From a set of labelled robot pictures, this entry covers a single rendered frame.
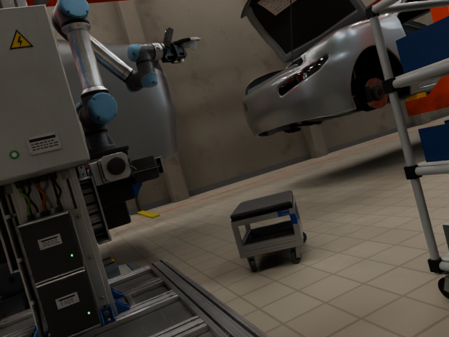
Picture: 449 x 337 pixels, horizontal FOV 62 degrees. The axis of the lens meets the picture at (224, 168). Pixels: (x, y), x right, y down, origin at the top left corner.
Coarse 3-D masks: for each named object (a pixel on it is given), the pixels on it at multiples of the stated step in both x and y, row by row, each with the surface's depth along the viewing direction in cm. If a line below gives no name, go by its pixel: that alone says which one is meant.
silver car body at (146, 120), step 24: (48, 0) 410; (120, 48) 274; (72, 72) 258; (72, 96) 257; (120, 96) 270; (144, 96) 277; (168, 96) 291; (120, 120) 269; (144, 120) 276; (168, 120) 286; (120, 144) 267; (144, 144) 274; (168, 144) 283
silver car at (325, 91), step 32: (416, 0) 526; (352, 32) 367; (384, 32) 384; (320, 64) 364; (352, 64) 364; (256, 96) 430; (288, 96) 384; (320, 96) 366; (352, 96) 507; (384, 96) 385; (256, 128) 458; (288, 128) 506
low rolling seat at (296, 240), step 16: (288, 192) 228; (240, 208) 218; (256, 208) 203; (272, 208) 199; (288, 208) 198; (240, 224) 203; (272, 224) 238; (288, 224) 236; (240, 240) 204; (256, 240) 230; (272, 240) 201; (288, 240) 199; (304, 240) 234; (240, 256) 205
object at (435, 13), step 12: (432, 12) 358; (444, 12) 348; (444, 84) 367; (408, 96) 405; (420, 96) 397; (432, 96) 380; (444, 96) 369; (408, 108) 408; (420, 108) 395; (432, 108) 383
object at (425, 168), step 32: (384, 0) 114; (448, 0) 135; (416, 32) 112; (448, 32) 104; (384, 64) 120; (416, 64) 115; (448, 64) 102; (448, 128) 111; (448, 160) 112; (416, 192) 122; (448, 256) 123; (448, 288) 124
